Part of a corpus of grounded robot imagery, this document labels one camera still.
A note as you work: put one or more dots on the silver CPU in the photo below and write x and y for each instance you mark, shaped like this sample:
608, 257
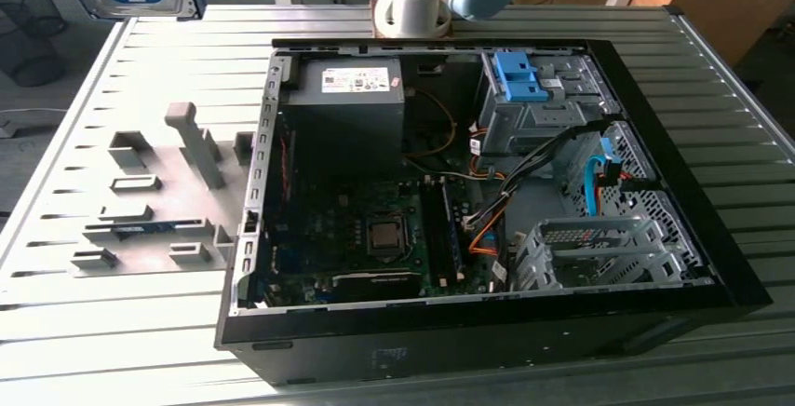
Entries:
385, 234

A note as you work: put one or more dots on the green motherboard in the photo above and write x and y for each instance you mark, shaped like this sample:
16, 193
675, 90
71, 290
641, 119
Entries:
323, 220

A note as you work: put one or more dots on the black PC case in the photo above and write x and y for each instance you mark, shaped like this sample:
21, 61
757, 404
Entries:
435, 345

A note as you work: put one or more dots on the grey power supply unit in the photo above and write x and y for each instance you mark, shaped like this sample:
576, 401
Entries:
348, 131

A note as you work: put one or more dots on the black graphics card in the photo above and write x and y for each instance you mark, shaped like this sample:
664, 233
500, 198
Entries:
379, 285

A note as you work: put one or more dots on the metal disk bay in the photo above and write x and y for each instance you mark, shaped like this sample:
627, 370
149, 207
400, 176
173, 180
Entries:
620, 224

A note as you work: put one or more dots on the blue RAM stick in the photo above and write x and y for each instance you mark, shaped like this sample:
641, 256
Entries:
143, 229

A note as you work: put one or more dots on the blue plastic drive latch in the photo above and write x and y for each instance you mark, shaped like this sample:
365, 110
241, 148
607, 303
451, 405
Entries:
515, 85

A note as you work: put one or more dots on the black RAM stick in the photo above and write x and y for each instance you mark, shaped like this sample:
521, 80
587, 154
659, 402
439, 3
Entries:
453, 234

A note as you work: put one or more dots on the black mesh bin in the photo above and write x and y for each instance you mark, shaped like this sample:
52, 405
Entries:
31, 52

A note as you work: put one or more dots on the metal optical drive cage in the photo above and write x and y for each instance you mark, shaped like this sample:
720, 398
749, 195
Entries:
547, 117

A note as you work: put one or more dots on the small white box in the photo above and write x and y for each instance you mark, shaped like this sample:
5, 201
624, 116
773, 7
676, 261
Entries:
7, 129

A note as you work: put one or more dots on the brown wooden cabinet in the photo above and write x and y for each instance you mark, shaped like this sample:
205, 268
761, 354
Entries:
732, 5

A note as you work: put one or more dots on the grey parts rack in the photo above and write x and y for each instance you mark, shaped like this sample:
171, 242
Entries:
167, 192

